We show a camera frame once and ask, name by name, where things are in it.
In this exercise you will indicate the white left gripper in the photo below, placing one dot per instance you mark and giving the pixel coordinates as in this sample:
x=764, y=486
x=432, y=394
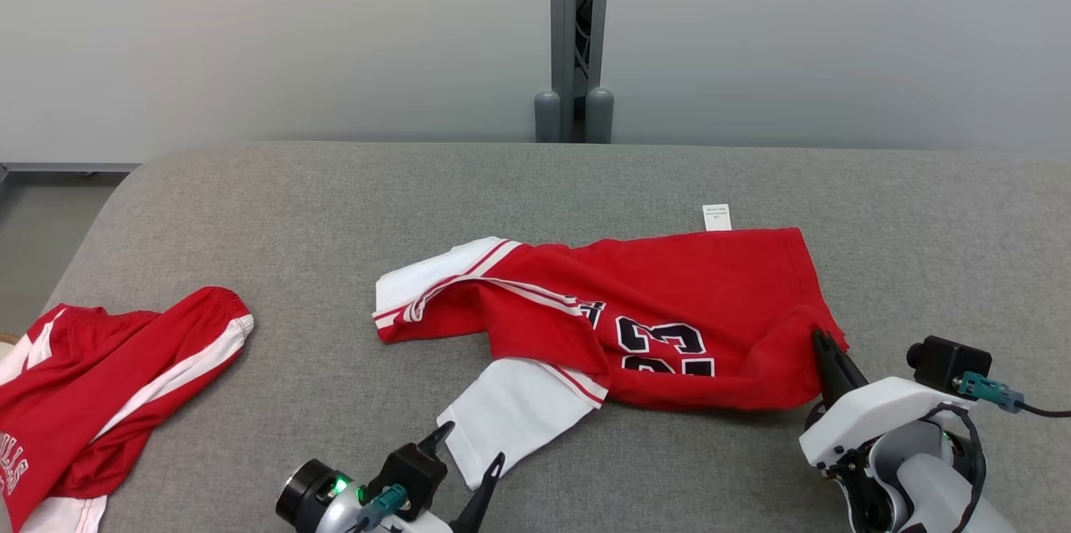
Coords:
x=422, y=523

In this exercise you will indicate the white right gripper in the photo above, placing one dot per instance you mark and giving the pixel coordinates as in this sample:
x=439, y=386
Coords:
x=878, y=412

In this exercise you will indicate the red jersey with black numbers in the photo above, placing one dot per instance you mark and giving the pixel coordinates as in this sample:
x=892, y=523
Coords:
x=719, y=290

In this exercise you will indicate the red shorts with white stripe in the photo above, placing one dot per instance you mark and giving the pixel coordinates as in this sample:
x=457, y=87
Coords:
x=92, y=382

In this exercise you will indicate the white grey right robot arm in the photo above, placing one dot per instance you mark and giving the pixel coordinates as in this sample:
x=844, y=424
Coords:
x=929, y=491

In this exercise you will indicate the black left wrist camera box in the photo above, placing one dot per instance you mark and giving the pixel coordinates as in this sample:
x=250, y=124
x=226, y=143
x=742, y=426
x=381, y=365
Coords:
x=410, y=470

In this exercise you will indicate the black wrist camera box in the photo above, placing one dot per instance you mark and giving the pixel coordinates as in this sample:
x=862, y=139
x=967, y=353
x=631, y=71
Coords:
x=410, y=470
x=954, y=361

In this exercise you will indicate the teal left camera connector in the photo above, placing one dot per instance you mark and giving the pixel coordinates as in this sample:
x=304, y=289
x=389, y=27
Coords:
x=385, y=504

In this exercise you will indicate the teal camera connector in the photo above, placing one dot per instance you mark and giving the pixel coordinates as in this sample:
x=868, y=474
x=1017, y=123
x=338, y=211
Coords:
x=987, y=391
x=385, y=504

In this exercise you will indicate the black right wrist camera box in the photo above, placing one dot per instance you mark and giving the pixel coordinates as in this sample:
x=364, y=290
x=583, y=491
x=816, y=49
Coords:
x=954, y=361

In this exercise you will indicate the teal right camera connector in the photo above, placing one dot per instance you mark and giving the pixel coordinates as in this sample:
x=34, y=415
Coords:
x=987, y=391

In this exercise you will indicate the grey rounded post cap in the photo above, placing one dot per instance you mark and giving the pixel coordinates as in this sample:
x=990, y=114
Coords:
x=547, y=119
x=599, y=116

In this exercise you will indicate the grey metal partition post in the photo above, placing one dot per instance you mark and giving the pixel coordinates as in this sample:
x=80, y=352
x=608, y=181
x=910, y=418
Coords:
x=577, y=14

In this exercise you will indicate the grey wall base rail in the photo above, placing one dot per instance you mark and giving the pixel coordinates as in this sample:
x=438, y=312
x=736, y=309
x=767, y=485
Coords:
x=67, y=169

